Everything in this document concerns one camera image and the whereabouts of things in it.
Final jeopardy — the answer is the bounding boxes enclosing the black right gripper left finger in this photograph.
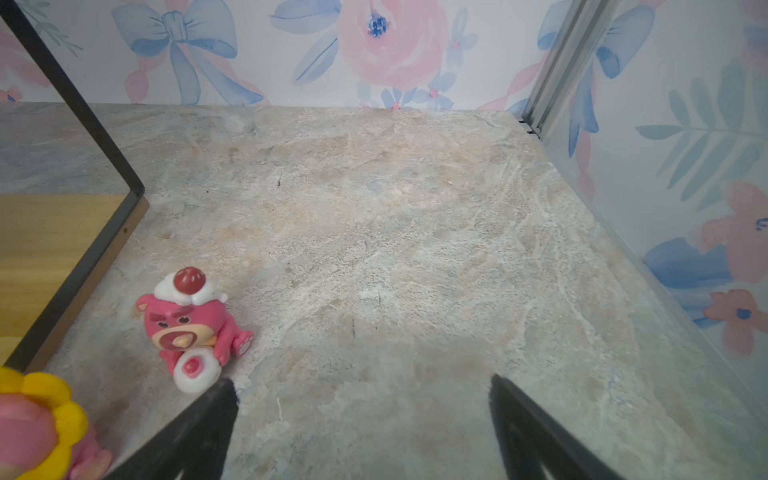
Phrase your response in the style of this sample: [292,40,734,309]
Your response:
[107,378,239,480]

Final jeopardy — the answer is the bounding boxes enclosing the wooden shelf black metal frame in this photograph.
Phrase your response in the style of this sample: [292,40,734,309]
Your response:
[1,1,149,373]

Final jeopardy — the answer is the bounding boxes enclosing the pink bear toy with cherry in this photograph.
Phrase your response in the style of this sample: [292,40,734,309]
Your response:
[135,266,255,394]

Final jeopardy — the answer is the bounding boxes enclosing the aluminium corner post right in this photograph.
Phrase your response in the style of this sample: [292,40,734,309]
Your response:
[521,0,619,139]

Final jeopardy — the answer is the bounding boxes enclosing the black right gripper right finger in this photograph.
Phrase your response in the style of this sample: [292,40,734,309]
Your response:
[489,374,622,480]

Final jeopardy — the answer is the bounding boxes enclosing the pink bear toy yellow petals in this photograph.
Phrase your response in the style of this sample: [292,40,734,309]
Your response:
[1,367,112,479]

